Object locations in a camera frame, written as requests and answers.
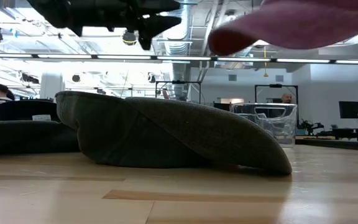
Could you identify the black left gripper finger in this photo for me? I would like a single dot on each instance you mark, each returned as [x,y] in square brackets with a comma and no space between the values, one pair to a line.
[168,20]
[166,28]

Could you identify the dark grey baseball cap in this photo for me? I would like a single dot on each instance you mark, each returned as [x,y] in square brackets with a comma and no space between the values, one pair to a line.
[166,133]

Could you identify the maroon baseball cap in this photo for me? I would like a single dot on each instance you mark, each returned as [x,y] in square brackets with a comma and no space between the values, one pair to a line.
[291,25]

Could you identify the black cap with white label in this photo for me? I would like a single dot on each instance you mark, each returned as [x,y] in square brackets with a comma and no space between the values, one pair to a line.
[20,140]

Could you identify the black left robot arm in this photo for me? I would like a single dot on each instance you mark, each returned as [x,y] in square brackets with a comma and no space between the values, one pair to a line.
[73,12]

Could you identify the black monitor on arm mount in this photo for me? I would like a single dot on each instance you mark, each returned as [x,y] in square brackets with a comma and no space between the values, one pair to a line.
[350,109]

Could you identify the black ceiling dome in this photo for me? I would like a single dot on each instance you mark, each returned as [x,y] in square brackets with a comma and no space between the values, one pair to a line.
[129,37]

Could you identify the long white light bar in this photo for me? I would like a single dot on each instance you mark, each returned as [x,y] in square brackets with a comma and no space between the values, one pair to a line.
[182,58]

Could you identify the white column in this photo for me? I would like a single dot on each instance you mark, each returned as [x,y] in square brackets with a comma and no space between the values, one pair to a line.
[51,87]

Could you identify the person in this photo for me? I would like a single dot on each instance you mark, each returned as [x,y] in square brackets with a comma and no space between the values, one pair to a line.
[0,93]
[287,98]

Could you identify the clear plastic bin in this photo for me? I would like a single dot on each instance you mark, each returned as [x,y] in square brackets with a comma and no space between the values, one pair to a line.
[287,130]

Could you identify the small robot device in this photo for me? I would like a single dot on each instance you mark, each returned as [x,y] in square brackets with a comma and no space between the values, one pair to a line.
[309,127]

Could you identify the black desk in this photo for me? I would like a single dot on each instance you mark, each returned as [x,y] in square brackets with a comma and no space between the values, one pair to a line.
[353,132]

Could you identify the silver ventilation duct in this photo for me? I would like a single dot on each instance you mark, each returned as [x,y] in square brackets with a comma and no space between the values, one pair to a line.
[179,46]

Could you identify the black rig frame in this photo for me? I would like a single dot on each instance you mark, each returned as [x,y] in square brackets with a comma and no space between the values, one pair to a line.
[275,85]

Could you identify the black aluminium table frame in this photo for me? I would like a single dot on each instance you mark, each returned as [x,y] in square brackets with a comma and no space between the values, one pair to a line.
[337,145]

